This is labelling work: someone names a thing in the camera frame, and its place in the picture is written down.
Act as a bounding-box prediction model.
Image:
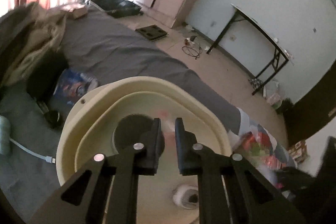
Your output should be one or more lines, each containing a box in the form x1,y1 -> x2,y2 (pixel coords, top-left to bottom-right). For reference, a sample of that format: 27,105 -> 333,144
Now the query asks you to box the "blue white checkered blanket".
228,109 -> 297,200

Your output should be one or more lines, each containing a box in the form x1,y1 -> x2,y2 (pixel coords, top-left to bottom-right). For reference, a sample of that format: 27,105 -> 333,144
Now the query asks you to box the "brown cardboard box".
288,140 -> 309,164

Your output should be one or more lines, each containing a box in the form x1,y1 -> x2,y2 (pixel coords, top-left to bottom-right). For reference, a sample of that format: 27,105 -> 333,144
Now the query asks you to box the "cream plastic basin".
56,77 -> 232,223

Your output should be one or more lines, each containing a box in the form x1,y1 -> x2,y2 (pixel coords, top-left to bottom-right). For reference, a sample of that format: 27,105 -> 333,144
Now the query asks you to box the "pink plastic bag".
266,93 -> 282,110

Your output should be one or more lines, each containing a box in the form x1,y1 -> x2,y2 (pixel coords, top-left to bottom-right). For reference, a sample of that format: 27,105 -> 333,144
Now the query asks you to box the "dark door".
283,64 -> 336,146

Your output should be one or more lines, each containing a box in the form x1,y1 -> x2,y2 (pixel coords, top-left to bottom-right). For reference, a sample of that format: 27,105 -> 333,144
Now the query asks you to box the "blue printed package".
53,68 -> 99,106

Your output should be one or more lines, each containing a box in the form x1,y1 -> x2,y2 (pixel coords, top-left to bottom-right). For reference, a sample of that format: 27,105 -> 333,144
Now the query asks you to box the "grey bed sheet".
1,9 -> 240,221

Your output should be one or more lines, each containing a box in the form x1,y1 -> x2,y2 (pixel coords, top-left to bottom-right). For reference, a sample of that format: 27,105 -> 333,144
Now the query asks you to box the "olive jacket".
1,2 -> 67,87

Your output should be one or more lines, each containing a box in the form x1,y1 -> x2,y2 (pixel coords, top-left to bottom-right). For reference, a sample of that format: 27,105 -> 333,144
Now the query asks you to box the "black foam tray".
135,24 -> 167,42

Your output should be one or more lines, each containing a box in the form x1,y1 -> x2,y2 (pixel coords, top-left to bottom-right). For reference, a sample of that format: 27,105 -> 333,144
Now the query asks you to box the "black folding table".
206,4 -> 291,95

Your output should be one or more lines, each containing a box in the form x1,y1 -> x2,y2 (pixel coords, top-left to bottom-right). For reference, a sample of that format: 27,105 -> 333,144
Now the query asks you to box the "black case on floor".
80,0 -> 143,18

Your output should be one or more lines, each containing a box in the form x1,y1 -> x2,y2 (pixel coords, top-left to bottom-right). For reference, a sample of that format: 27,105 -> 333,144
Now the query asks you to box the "white charging cable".
9,137 -> 56,164

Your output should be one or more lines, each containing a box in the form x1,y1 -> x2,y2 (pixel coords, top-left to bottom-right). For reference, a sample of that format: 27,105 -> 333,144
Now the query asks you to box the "black cable coil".
181,35 -> 203,60

